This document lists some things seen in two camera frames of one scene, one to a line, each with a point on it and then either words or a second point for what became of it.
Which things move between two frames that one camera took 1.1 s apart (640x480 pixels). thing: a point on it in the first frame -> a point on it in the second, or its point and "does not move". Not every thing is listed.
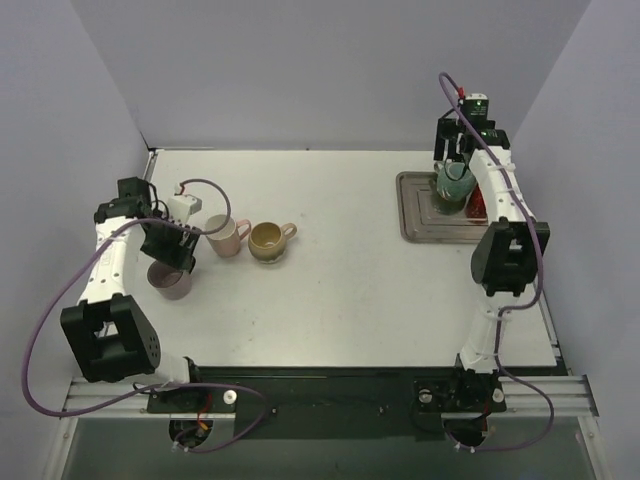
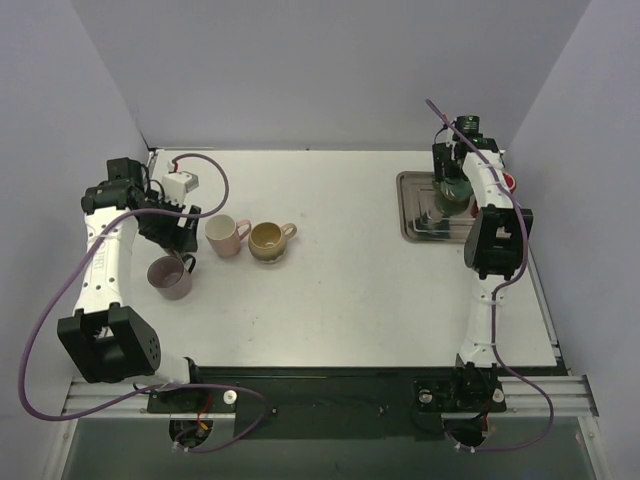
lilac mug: (170, 282) does not move
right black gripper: (447, 148) -> (447, 170)
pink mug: (226, 242) does not move
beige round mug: (266, 240) does not move
